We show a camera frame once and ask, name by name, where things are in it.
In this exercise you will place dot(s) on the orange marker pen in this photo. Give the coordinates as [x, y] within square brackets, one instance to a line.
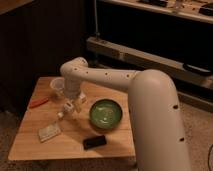
[38, 102]

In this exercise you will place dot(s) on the black object on shelf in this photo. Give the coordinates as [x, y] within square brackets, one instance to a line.
[197, 71]

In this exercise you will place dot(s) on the white sponge pad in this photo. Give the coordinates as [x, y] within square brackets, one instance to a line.
[49, 132]

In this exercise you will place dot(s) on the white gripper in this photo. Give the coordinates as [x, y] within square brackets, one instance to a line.
[75, 104]

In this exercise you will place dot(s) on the metal shelf rail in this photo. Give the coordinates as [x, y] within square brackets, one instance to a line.
[147, 60]

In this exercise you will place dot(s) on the wooden table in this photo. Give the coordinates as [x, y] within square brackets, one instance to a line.
[117, 155]

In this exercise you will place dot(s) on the green ceramic bowl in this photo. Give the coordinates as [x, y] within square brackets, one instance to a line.
[105, 114]

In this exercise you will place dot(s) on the black eraser block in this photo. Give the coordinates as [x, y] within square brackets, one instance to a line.
[94, 142]

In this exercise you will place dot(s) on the small white cube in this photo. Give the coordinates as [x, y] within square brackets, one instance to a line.
[60, 115]

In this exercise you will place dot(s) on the translucent plastic cup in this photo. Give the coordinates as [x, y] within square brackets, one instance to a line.
[57, 85]

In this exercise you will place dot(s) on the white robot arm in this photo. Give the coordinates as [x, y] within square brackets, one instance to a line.
[155, 116]

